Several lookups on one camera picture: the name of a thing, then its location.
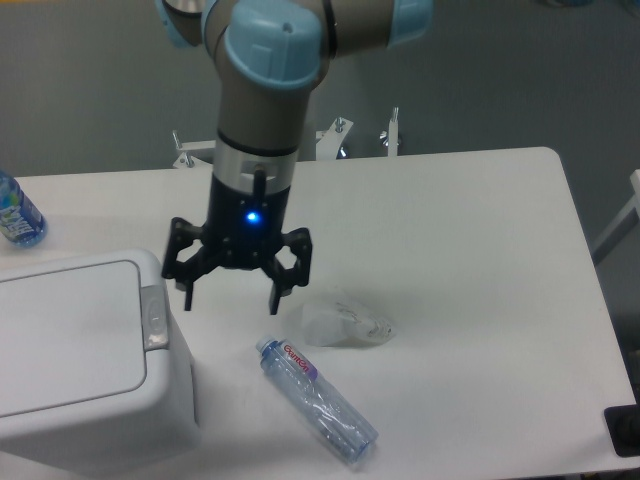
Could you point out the black table clamp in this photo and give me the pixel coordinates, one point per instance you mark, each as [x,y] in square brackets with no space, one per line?
[623,426]

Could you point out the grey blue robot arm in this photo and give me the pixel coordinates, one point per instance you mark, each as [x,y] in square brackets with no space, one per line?
[269,56]

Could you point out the white trash can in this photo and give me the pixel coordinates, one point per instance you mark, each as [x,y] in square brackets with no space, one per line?
[96,376]

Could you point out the clear empty plastic bottle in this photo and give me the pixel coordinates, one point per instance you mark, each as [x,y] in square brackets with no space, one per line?
[335,419]

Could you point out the white metal base frame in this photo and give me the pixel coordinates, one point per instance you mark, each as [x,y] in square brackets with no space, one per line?
[329,144]

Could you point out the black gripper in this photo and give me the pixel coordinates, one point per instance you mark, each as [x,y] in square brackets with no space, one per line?
[245,234]

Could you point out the blue labelled water bottle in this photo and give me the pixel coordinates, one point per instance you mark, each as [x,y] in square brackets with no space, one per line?
[22,223]

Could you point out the white frame right edge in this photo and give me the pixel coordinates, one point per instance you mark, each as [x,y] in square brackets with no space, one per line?
[621,225]

